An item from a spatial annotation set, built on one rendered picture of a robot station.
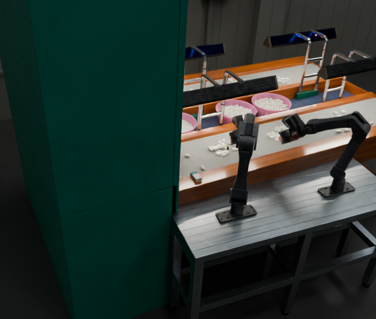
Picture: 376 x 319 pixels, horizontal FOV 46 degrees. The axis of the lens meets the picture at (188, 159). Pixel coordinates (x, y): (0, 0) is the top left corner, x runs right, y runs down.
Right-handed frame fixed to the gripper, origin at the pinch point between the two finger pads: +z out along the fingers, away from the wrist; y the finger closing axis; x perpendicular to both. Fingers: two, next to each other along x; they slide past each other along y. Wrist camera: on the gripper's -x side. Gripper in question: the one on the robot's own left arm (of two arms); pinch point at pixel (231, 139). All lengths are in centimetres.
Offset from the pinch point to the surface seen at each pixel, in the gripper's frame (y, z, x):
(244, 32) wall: -146, 169, -117
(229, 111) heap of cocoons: -24.7, 35.5, -20.6
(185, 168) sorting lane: 30.6, 0.9, 9.1
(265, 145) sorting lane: -22.3, 2.4, 7.8
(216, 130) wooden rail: -2.1, 18.0, -8.7
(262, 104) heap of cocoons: -51, 36, -20
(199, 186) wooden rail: 33.1, -14.9, 19.8
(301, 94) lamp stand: -92, 43, -23
